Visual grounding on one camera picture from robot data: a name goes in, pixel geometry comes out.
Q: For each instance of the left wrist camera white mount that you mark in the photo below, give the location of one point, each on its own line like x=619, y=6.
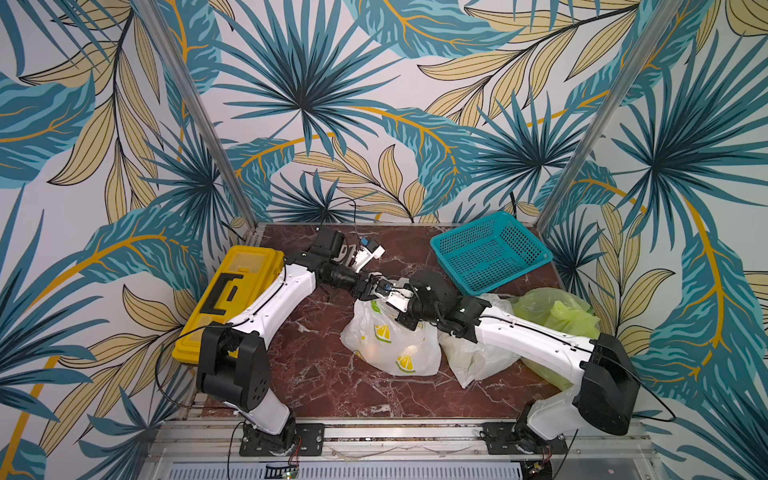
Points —
x=367, y=251

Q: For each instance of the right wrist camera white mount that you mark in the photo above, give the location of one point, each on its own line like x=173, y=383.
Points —
x=399, y=299

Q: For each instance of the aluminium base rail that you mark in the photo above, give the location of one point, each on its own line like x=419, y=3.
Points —
x=380, y=448

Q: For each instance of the teal plastic basket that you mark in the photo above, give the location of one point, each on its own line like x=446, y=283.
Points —
x=488, y=253

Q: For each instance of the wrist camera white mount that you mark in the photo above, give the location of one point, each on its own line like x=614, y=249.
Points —
x=367, y=251
x=399, y=299

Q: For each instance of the white lemon plastic bag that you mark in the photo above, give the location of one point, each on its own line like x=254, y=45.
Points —
x=474, y=362

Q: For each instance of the aluminium left frame post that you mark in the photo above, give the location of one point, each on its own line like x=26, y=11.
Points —
x=160, y=33

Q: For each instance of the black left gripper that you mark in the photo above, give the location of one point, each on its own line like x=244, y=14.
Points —
x=363, y=292

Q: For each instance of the yellow tool box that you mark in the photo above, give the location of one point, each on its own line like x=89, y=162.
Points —
x=244, y=274

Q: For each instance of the aluminium frame post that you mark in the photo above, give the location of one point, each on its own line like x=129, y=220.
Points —
x=647, y=41
x=160, y=33

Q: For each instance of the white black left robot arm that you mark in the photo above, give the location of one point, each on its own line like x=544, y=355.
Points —
x=233, y=365

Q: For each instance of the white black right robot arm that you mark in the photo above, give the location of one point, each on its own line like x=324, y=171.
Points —
x=603, y=384

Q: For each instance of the aluminium right frame post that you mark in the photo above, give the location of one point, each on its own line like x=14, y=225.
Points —
x=647, y=41

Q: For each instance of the green avocado plastic bag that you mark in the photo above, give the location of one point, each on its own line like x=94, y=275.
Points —
x=558, y=310

